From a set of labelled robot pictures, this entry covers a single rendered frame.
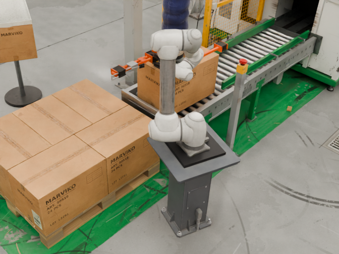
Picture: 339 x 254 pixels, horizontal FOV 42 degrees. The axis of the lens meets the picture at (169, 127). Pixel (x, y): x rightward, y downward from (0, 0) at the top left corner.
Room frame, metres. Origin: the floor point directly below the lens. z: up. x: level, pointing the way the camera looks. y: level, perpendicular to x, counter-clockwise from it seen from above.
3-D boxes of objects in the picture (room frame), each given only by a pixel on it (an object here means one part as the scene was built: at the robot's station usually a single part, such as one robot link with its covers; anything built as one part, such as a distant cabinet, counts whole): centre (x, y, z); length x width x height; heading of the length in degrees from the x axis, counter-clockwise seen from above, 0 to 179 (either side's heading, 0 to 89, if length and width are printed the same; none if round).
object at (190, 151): (2.37, -0.19, 0.80); 0.22 x 0.18 x 0.06; 123
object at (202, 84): (3.32, -0.05, 0.75); 0.60 x 0.40 x 0.40; 136
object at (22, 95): (3.95, 1.63, 0.31); 0.40 x 0.40 x 0.62
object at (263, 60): (4.03, -1.03, 0.60); 1.60 x 0.10 x 0.09; 139
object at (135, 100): (3.06, 0.18, 0.58); 0.70 x 0.03 x 0.06; 49
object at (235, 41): (4.38, -0.63, 0.60); 1.60 x 0.10 x 0.09; 139
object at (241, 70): (3.16, -0.57, 0.50); 0.07 x 0.07 x 1.00; 49
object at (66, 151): (2.77, 0.84, 0.34); 1.20 x 1.00 x 0.40; 139
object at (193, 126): (2.36, -0.17, 0.94); 0.18 x 0.16 x 0.22; 99
